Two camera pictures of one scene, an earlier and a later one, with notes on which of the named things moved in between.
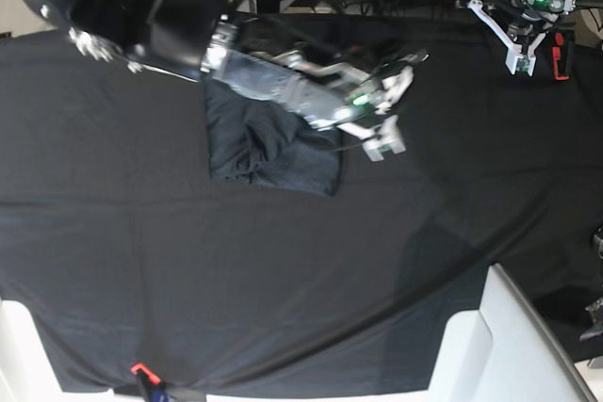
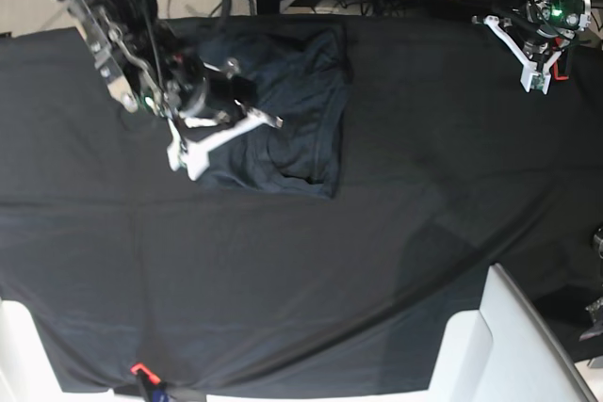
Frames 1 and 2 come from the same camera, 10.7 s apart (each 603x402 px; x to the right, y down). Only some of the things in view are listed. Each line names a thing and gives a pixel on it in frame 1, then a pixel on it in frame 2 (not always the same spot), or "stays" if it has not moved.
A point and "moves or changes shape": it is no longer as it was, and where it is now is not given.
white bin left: (27, 372) stays
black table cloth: (140, 275) stays
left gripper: (372, 96) -> (201, 90)
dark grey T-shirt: (268, 142) moves or changes shape
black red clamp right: (562, 54) stays
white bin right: (501, 353) stays
